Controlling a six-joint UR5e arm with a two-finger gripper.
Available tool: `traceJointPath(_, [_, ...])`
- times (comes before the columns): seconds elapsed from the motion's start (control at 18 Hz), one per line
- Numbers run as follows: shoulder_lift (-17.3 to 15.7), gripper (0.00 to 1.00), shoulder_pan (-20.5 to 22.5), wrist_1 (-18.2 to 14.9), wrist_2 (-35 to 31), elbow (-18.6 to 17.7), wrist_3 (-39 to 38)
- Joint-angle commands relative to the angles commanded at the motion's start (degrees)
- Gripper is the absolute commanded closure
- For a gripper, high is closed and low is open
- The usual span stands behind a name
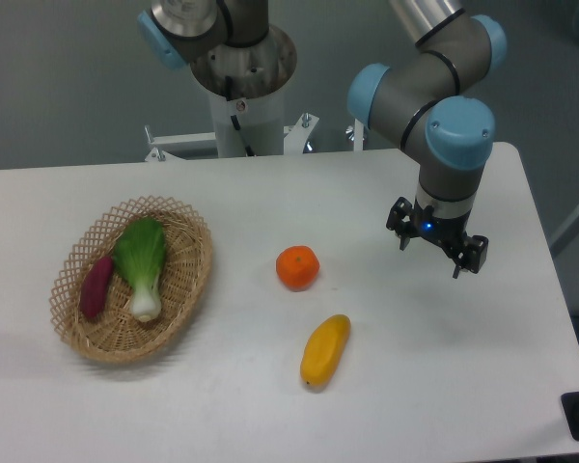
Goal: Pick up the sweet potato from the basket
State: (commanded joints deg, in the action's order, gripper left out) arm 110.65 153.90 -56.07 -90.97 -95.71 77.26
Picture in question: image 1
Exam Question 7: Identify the black cable on pedestal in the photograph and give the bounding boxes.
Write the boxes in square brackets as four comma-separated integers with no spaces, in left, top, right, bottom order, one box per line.
[224,75,256,158]

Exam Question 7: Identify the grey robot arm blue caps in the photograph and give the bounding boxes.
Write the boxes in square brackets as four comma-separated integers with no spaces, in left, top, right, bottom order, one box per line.
[137,1,507,273]

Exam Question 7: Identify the purple sweet potato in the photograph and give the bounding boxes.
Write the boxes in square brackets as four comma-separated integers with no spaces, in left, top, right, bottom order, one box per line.
[79,256,114,319]

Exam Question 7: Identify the yellow mango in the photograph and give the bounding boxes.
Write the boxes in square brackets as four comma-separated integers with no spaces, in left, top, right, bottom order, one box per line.
[300,314,351,389]

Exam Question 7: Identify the white frame at right edge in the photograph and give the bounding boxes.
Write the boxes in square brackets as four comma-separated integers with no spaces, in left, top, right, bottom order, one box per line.
[548,204,579,258]

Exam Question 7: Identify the green bok choy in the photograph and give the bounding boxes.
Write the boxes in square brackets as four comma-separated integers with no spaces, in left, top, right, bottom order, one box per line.
[112,217,166,323]

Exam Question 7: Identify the white metal base frame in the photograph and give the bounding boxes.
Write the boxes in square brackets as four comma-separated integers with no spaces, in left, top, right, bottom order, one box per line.
[144,113,369,162]

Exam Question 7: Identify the orange tangerine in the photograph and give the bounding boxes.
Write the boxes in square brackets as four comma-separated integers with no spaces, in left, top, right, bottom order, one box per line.
[275,245,320,291]

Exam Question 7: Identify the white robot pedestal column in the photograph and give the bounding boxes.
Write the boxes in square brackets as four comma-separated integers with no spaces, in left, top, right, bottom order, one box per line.
[188,26,299,158]

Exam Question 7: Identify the woven wicker basket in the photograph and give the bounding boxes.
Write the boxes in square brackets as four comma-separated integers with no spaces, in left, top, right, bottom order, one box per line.
[49,197,212,364]

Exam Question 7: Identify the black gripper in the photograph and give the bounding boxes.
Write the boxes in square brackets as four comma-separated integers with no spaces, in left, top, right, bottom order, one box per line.
[386,197,489,279]

